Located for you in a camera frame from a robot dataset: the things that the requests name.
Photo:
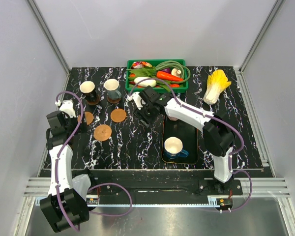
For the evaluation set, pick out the purple onion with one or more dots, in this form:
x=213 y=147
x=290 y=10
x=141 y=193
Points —
x=167 y=70

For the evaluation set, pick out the dark walnut coaster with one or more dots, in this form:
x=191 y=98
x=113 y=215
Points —
x=92 y=99
x=113 y=101

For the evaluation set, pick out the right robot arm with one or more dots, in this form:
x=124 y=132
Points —
x=218 y=137

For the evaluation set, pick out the white mushroom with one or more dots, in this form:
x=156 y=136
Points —
x=176 y=72

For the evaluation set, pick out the woven rattan coaster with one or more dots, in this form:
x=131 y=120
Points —
x=102 y=132

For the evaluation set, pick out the white cup dark body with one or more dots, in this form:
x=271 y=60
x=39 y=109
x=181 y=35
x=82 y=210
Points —
x=88 y=87

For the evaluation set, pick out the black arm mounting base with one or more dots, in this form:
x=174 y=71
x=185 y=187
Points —
x=149 y=187

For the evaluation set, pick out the yellow napa cabbage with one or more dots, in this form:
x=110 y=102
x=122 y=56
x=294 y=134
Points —
x=217 y=82

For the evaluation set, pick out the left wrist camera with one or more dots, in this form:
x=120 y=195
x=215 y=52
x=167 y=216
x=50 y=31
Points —
x=67 y=107

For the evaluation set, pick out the light brown wooden coaster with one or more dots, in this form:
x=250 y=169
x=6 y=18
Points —
x=87 y=118
x=118 y=115

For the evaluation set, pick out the green long beans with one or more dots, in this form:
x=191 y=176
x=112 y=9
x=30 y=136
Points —
x=174 y=64

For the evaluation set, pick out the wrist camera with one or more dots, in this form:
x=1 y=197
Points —
x=67 y=107
x=139 y=102

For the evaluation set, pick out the green plastic vegetable tray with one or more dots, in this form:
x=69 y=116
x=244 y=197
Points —
x=154 y=63

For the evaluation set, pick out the black serving tray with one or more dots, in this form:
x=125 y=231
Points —
x=189 y=137

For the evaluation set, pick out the colourful snack packet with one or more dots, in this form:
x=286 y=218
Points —
x=140 y=64

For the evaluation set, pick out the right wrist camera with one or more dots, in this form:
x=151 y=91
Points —
x=139 y=102

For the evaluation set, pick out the pink cup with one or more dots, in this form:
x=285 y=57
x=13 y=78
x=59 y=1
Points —
x=172 y=119

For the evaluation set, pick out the orange carrot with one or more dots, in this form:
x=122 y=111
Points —
x=166 y=76

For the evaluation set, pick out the grey blue cup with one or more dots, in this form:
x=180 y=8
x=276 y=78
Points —
x=112 y=87

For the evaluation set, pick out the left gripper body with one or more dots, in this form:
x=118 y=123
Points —
x=72 y=123

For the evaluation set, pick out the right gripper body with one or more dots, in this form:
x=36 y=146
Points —
x=147 y=113

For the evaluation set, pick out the white radish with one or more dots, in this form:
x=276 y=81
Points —
x=145 y=82

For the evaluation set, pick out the leafy green vegetable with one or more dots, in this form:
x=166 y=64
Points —
x=145 y=72

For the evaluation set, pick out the dark blue cup front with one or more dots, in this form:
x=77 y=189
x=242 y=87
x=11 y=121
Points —
x=174 y=148

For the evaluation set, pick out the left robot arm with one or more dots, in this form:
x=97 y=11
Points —
x=65 y=205

